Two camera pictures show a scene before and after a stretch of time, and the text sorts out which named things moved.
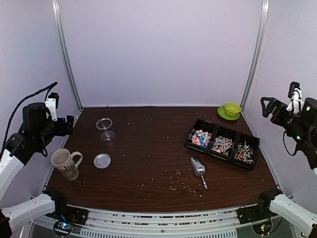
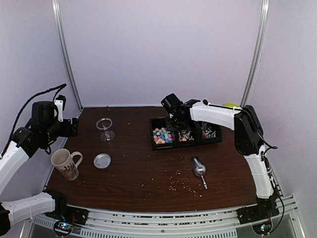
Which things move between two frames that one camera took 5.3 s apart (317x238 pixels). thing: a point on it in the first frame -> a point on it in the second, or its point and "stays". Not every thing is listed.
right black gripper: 273,102 -> 184,125
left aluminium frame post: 56,6 stays
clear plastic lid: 102,160 stays
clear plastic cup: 104,124 stays
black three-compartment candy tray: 224,143 -> 163,137
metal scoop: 199,168 stays
